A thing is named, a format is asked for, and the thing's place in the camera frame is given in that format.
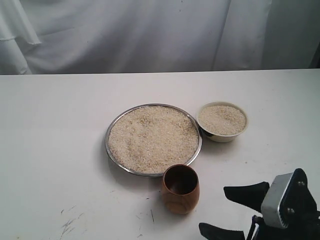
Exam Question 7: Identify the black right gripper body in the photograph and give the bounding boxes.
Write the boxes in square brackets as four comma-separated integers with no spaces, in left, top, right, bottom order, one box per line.
[246,211,320,240]

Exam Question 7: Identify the brown wooden cup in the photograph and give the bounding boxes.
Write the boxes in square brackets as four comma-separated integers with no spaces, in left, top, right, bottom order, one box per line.
[161,164,200,215]

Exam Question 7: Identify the small white rice bowl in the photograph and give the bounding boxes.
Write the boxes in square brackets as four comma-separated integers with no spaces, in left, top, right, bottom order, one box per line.
[196,101,249,143]

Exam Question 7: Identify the round steel rice plate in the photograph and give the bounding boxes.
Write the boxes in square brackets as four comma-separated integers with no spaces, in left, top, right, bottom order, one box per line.
[104,103,203,178]

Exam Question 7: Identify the white backdrop curtain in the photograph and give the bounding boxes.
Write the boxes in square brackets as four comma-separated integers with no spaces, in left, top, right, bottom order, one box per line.
[0,0,320,75]

